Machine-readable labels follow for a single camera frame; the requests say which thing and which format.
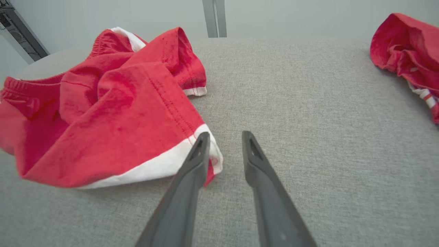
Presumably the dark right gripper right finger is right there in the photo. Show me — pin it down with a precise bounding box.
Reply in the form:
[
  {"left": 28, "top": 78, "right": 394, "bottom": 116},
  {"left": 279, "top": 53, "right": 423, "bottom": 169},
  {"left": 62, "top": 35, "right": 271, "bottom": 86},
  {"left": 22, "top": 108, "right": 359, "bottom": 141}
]
[{"left": 242, "top": 130, "right": 318, "bottom": 247}]

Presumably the grey partition post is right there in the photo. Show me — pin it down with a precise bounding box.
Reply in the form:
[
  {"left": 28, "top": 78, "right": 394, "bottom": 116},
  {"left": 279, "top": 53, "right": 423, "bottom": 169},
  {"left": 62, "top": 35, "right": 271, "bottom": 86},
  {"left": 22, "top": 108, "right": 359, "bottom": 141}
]
[{"left": 202, "top": 0, "right": 227, "bottom": 38}]

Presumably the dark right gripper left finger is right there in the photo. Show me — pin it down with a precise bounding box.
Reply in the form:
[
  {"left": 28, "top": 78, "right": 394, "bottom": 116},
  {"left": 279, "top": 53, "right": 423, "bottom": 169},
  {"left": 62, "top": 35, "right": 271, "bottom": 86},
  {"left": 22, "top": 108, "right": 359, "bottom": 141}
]
[{"left": 135, "top": 131, "right": 211, "bottom": 247}]

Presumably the red jersey with white sleeves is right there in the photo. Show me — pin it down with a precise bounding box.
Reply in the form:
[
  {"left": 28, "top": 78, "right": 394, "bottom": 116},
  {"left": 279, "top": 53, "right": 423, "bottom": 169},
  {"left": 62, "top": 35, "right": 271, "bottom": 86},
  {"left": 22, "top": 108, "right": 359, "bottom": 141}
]
[{"left": 370, "top": 13, "right": 439, "bottom": 125}]

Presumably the dark metal frame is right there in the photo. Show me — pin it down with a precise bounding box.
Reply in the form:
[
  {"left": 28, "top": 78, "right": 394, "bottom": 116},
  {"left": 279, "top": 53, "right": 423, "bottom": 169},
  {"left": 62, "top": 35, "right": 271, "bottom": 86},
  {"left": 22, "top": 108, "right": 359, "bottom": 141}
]
[{"left": 0, "top": 0, "right": 50, "bottom": 66}]

